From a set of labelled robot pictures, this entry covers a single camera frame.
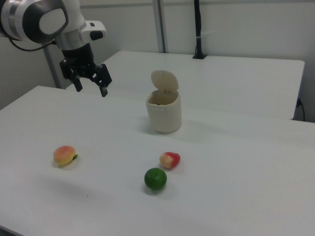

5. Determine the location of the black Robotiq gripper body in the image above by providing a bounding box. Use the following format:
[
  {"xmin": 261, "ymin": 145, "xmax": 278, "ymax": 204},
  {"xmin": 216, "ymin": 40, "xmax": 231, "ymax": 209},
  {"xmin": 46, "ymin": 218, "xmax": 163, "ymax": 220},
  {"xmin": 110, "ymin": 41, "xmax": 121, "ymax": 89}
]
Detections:
[{"xmin": 61, "ymin": 43, "xmax": 99, "ymax": 77}]

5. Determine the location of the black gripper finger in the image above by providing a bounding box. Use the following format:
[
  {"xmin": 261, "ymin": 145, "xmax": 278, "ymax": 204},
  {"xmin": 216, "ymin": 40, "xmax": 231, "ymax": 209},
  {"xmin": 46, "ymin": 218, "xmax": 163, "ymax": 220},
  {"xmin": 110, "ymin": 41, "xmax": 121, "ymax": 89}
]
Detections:
[
  {"xmin": 60, "ymin": 59, "xmax": 83, "ymax": 93},
  {"xmin": 89, "ymin": 63, "xmax": 113, "ymax": 98}
]

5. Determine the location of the cream garbage bin with lid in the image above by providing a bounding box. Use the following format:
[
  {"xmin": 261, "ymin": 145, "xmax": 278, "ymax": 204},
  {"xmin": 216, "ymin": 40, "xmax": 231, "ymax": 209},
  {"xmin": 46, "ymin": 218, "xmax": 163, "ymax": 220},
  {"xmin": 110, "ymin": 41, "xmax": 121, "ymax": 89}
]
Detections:
[{"xmin": 145, "ymin": 70, "xmax": 183, "ymax": 134}]

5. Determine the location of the orange yellow toy peach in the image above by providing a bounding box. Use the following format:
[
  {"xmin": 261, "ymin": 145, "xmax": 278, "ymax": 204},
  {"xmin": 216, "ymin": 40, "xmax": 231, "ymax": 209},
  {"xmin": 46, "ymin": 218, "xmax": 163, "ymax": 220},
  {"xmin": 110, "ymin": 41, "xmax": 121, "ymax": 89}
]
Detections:
[{"xmin": 53, "ymin": 145, "xmax": 79, "ymax": 168}]

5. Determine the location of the red toy strawberry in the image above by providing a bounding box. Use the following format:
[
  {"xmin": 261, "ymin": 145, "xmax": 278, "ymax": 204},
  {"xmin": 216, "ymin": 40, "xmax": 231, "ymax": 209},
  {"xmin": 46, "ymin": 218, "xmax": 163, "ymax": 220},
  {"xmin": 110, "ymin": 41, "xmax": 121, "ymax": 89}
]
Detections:
[{"xmin": 159, "ymin": 151, "xmax": 181, "ymax": 170}]

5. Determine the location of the black pole with base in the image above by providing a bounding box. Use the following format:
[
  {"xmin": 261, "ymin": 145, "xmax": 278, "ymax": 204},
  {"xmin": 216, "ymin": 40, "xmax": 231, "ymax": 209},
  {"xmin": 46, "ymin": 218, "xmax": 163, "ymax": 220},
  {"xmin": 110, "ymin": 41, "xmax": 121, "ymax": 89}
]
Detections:
[{"xmin": 192, "ymin": 0, "xmax": 207, "ymax": 59}]

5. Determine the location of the green toy lime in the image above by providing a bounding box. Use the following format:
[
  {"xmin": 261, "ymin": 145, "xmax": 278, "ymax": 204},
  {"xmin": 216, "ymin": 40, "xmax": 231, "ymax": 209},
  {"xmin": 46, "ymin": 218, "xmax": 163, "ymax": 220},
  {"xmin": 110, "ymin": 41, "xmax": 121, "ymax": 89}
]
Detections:
[{"xmin": 144, "ymin": 167, "xmax": 168, "ymax": 191}]

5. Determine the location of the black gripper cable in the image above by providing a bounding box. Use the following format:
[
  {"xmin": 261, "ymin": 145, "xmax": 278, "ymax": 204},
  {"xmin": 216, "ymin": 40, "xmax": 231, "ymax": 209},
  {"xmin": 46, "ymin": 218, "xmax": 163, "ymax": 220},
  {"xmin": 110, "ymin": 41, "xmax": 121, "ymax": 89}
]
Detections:
[{"xmin": 8, "ymin": 36, "xmax": 59, "ymax": 52}]

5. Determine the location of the grey metal wall post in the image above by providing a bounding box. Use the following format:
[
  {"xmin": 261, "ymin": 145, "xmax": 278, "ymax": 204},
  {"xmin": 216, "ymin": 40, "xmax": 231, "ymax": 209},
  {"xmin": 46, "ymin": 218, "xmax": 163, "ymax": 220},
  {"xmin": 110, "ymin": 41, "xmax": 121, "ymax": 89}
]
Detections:
[{"xmin": 152, "ymin": 0, "xmax": 169, "ymax": 54}]

